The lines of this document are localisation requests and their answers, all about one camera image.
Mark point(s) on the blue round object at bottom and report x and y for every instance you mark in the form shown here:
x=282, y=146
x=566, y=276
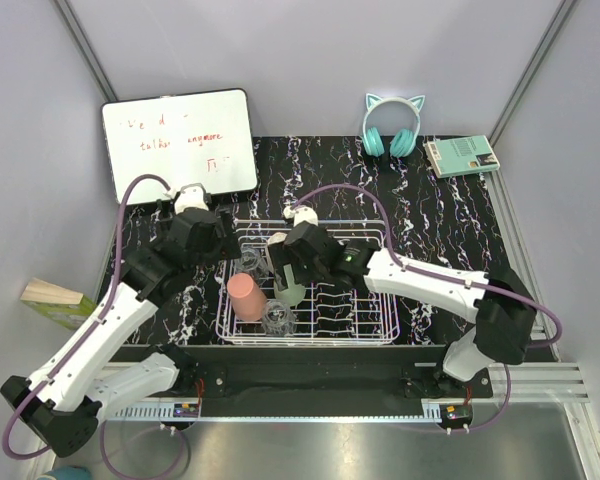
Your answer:
x=66, y=473

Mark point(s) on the green plastic cup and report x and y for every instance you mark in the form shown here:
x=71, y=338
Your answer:
x=287, y=290

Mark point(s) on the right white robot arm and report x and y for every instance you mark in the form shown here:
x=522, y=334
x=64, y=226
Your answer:
x=498, y=308

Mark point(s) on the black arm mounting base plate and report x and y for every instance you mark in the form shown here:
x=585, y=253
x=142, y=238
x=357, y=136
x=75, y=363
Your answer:
x=248, y=383

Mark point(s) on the clear glass near rack front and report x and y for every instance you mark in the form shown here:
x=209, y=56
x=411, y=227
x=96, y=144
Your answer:
x=278, y=320

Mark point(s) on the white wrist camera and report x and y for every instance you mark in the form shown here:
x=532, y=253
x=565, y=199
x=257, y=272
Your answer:
x=189, y=196
x=295, y=216

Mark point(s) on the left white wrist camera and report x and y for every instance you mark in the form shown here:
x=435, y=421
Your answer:
x=189, y=196

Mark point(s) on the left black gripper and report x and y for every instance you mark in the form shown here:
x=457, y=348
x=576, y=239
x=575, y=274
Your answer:
x=225, y=247

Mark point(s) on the teal cat-ear headphones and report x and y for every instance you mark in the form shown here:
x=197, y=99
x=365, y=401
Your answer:
x=393, y=122

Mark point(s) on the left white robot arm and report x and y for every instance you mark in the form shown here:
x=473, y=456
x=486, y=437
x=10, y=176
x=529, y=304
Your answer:
x=63, y=402

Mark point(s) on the white wire dish rack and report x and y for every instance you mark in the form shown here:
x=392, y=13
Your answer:
x=328, y=315

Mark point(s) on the white dry-erase board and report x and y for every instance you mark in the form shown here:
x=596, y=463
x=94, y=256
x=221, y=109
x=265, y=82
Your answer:
x=199, y=138

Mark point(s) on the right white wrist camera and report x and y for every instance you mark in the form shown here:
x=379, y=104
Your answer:
x=295, y=216

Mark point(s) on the white faceted mug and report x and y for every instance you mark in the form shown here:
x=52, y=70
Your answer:
x=275, y=254

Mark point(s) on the teal paperback book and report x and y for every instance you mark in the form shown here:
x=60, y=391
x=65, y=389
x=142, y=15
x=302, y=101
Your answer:
x=461, y=156

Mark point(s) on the green box with wood top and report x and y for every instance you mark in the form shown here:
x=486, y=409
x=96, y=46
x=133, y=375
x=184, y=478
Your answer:
x=63, y=306

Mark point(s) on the clear glass at rack back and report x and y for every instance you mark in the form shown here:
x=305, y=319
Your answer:
x=252, y=263

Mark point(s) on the pink plastic cup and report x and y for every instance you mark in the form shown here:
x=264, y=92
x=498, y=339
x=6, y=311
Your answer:
x=247, y=299

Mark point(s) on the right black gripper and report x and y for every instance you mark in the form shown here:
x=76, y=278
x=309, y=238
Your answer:
x=283, y=255

